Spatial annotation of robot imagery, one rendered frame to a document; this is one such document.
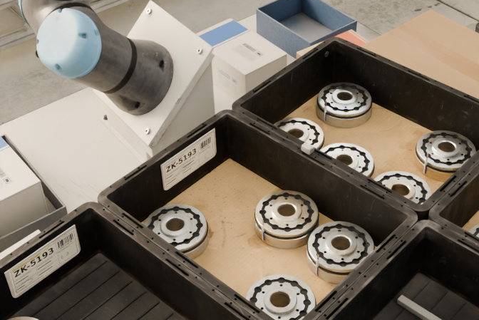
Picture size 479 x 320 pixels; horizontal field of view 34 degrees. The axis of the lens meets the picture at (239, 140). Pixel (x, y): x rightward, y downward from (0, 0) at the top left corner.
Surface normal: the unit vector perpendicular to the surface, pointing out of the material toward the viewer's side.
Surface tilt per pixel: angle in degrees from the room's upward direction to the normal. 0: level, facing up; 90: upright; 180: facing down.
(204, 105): 90
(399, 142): 0
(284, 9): 90
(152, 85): 71
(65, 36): 46
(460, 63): 0
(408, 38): 0
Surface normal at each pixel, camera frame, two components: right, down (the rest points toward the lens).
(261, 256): -0.04, -0.76
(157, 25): -0.59, -0.26
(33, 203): 0.62, 0.50
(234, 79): -0.77, 0.43
